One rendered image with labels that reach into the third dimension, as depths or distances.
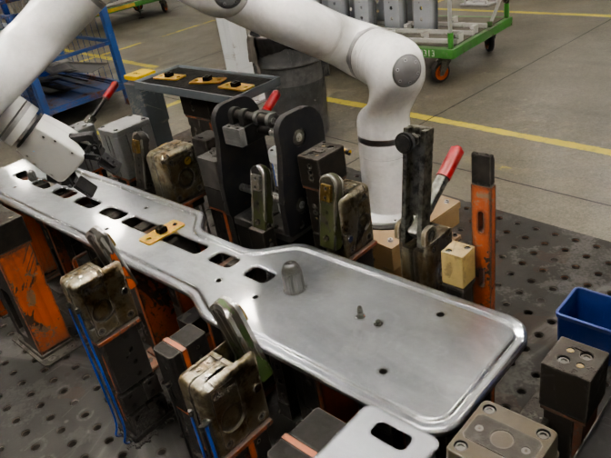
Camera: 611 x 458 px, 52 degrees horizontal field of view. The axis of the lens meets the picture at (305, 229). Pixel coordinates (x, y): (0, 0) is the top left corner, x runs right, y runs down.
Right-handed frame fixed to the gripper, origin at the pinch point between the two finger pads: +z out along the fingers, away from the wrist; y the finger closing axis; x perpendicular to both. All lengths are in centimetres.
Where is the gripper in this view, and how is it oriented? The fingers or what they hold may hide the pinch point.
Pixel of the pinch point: (102, 178)
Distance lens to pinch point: 125.1
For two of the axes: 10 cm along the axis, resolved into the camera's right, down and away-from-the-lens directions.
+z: 7.1, 5.4, 4.5
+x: 1.2, -7.3, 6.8
